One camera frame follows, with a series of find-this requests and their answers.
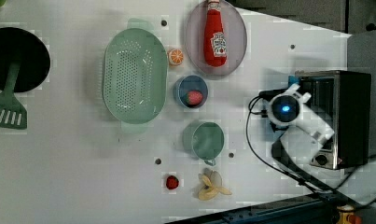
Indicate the silver black toaster oven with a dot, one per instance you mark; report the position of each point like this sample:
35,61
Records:
342,100

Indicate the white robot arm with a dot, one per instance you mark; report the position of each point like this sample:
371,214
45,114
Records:
289,109

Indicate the strawberry toy in cup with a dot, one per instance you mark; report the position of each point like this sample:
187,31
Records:
194,98

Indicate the blue cup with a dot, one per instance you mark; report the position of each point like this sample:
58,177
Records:
190,83

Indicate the green mug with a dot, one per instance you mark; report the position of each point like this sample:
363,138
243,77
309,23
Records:
204,139

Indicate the orange slice toy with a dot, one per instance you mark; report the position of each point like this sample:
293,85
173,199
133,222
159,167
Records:
175,57

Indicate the green oval colander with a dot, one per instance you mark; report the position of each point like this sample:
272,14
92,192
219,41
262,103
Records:
135,76

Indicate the red strawberry toy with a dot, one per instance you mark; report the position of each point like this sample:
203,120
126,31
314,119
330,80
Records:
172,182

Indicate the red plush ketchup bottle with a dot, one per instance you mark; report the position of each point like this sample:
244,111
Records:
214,43

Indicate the peeled banana toy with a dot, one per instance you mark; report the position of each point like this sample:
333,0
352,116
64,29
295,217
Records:
212,186

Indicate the grey round plate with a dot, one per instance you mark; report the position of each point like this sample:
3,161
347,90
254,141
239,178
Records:
235,35

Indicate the green slotted spatula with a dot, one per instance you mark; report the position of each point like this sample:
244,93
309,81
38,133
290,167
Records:
13,115

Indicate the black frying pan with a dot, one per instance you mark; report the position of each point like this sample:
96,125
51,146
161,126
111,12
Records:
35,58

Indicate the blue metal frame rail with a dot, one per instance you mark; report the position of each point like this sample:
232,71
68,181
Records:
299,210

